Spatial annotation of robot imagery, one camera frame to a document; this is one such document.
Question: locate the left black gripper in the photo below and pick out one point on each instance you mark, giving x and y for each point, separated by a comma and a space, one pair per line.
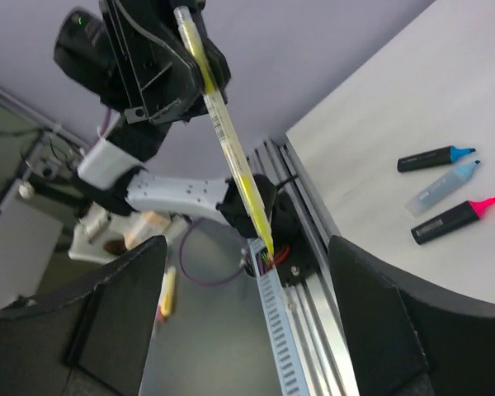
160, 78

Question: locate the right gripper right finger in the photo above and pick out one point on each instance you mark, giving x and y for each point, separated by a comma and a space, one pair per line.
406, 335

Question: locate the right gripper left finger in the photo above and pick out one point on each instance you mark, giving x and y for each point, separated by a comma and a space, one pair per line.
89, 337

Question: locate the yellow highlighter pen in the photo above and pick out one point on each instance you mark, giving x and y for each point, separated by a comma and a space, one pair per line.
225, 131

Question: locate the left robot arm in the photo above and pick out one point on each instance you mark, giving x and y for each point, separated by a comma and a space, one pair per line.
117, 172

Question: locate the pens pile on floor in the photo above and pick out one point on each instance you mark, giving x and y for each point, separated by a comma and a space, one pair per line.
167, 294

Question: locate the light blue highlighter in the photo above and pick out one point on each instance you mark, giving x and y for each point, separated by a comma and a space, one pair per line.
441, 188

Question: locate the black pink highlighter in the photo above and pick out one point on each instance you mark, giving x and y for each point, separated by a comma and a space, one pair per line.
455, 218

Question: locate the black blue highlighter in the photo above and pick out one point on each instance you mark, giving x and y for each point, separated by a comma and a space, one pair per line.
434, 158

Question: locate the aluminium mounting rail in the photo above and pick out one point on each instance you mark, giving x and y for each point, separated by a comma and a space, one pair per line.
298, 300

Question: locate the white slotted cable duct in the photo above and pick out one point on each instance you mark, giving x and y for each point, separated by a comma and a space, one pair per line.
274, 304

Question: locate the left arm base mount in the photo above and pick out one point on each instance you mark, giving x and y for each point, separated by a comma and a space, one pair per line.
288, 243

